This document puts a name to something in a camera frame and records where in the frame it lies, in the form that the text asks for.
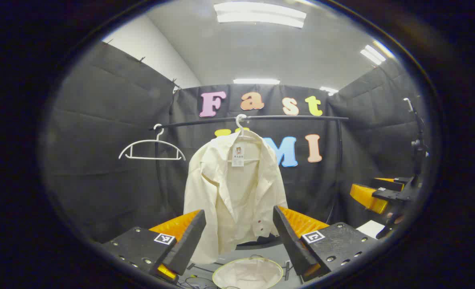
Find white plastic clothes hanger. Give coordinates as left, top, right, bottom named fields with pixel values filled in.
left=118, top=124, right=186, bottom=162
left=227, top=114, right=264, bottom=164

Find cream white shirt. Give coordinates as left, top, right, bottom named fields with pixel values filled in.
left=183, top=129, right=288, bottom=265

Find black backdrop cloth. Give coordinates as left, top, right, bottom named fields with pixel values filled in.
left=45, top=40, right=426, bottom=243

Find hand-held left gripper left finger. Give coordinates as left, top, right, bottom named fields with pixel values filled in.
left=101, top=209, right=207, bottom=283

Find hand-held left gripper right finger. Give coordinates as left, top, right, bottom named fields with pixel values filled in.
left=273, top=205, right=380, bottom=282

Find black floor cables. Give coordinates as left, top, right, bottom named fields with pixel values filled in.
left=177, top=263, right=222, bottom=289

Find white round laundry hamper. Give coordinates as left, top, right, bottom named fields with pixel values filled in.
left=212, top=257, right=284, bottom=289

